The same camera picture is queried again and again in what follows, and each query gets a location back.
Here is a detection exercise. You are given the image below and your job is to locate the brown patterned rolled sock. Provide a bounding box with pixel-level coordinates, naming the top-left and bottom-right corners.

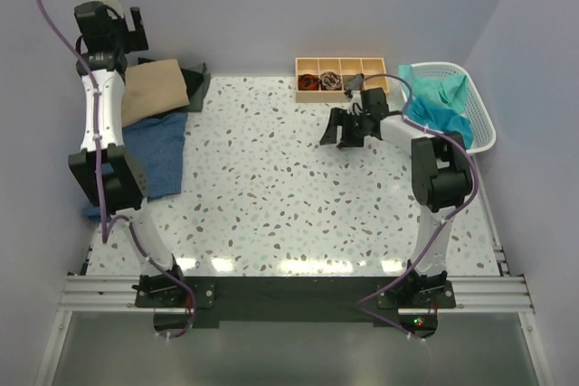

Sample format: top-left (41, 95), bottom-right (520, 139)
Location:
top-left (319, 71), bottom-right (343, 91)

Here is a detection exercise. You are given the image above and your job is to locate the black folded t shirt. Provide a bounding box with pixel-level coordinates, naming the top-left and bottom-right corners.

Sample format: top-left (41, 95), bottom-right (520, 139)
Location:
top-left (135, 57), bottom-right (204, 102)

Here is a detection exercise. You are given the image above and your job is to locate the grey folded t shirt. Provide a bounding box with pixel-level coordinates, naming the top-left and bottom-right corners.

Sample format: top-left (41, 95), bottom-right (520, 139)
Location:
top-left (189, 62), bottom-right (212, 113)

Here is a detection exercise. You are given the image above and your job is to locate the beige t shirt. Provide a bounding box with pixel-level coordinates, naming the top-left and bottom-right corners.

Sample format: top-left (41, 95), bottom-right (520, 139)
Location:
top-left (121, 59), bottom-right (189, 127)

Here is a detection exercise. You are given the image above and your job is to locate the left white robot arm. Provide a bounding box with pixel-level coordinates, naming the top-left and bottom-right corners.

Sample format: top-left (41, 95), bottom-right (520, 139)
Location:
top-left (68, 0), bottom-right (187, 306)

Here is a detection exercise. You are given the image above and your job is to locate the dark grey rolled sock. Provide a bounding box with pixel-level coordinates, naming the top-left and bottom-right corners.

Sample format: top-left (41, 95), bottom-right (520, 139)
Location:
top-left (344, 73), bottom-right (365, 91)

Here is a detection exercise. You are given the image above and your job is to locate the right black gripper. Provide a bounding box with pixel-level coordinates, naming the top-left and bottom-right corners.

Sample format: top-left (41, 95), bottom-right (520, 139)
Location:
top-left (319, 108), bottom-right (369, 148)

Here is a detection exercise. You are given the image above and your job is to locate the blue folded t shirt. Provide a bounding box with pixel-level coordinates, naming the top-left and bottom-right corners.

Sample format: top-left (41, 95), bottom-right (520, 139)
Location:
top-left (68, 112), bottom-right (187, 221)

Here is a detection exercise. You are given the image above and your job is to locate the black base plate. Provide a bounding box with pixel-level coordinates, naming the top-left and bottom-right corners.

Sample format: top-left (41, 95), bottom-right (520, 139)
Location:
top-left (132, 276), bottom-right (456, 328)

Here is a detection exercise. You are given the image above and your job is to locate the red black rolled sock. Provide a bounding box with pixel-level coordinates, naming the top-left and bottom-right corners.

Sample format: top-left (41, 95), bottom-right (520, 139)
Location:
top-left (298, 74), bottom-right (319, 91)

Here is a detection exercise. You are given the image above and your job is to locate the white plastic laundry basket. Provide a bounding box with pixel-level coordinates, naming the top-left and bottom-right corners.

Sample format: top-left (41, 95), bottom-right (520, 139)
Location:
top-left (401, 61), bottom-right (497, 155)

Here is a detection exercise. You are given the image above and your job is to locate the wooden compartment tray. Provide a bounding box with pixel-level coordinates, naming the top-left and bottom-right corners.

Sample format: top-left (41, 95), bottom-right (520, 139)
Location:
top-left (295, 57), bottom-right (389, 104)

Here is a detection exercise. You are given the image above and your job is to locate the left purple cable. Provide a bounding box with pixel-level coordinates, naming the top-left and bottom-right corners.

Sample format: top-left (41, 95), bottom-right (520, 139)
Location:
top-left (33, 0), bottom-right (198, 340)

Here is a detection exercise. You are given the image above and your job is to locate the blue t shirt in basket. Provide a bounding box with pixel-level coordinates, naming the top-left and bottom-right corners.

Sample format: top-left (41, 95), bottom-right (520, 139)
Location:
top-left (406, 97), bottom-right (474, 149)

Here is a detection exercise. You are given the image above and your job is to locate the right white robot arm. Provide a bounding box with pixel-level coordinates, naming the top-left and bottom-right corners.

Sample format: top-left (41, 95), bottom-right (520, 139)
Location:
top-left (319, 88), bottom-right (479, 307)

